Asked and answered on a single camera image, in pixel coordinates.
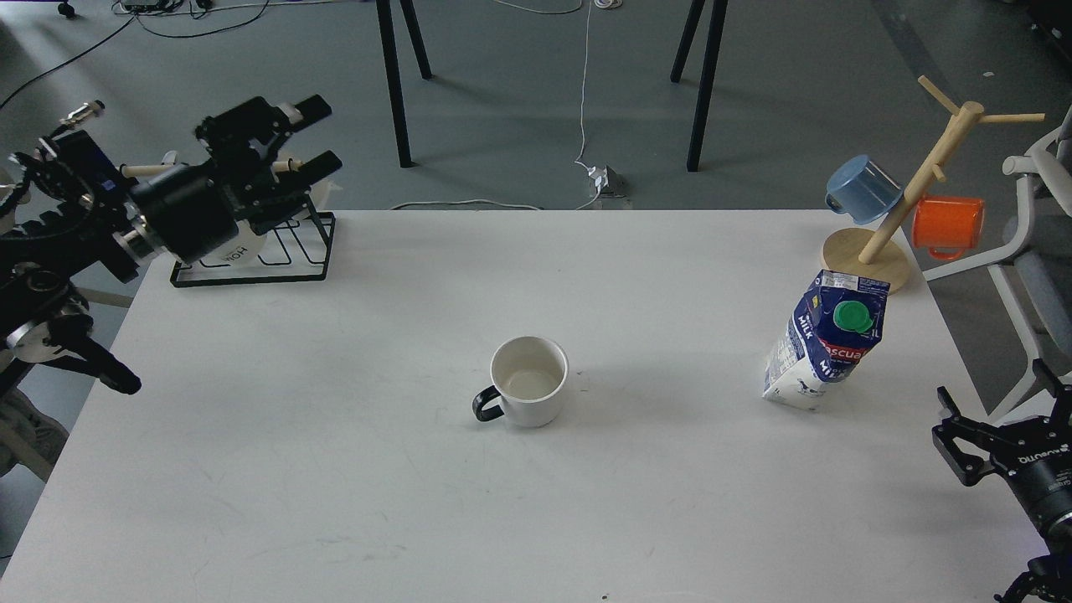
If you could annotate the black wire mug rack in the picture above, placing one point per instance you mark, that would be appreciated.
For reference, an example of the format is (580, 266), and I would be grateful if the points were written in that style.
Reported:
(296, 250)

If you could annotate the cream mug front on rack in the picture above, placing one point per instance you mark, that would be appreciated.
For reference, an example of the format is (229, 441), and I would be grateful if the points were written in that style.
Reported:
(240, 250)

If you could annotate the white office chair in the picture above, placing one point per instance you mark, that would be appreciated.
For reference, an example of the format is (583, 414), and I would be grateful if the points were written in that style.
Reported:
(1030, 269)

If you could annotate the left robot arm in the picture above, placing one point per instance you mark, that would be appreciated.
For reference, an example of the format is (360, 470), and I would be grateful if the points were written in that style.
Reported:
(106, 216)

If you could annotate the white mug black handle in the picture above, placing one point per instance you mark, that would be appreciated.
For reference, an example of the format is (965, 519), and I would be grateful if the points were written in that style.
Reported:
(527, 373)

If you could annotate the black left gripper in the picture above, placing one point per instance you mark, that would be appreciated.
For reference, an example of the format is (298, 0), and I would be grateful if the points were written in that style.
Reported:
(188, 211)

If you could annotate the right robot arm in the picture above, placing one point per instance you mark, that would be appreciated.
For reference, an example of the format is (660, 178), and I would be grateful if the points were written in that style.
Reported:
(1047, 577)

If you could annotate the blue cup on tree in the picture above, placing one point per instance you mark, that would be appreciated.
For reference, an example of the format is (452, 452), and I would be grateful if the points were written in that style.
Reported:
(862, 190)

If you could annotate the black table legs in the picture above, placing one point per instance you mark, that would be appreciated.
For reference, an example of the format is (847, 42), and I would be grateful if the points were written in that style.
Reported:
(710, 60)
(396, 95)

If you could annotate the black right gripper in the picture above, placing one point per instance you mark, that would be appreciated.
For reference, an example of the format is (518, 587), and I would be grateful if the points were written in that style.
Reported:
(1032, 455)

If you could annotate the black table legs right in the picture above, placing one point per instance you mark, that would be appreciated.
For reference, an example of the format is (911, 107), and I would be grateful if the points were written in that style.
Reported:
(710, 60)

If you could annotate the grey power adapter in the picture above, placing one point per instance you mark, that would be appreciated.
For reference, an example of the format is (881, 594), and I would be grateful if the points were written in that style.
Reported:
(607, 183)

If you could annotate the black table legs left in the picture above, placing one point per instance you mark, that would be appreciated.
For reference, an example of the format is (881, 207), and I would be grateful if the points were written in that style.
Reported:
(396, 95)

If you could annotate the orange cup on tree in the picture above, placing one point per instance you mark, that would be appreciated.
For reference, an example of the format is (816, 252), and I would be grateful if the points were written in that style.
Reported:
(948, 226)

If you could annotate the blue white milk carton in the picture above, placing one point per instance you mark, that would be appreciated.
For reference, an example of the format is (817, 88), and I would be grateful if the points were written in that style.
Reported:
(837, 322)

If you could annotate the wooden mug tree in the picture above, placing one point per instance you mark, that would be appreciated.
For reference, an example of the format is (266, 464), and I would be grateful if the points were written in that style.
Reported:
(873, 253)

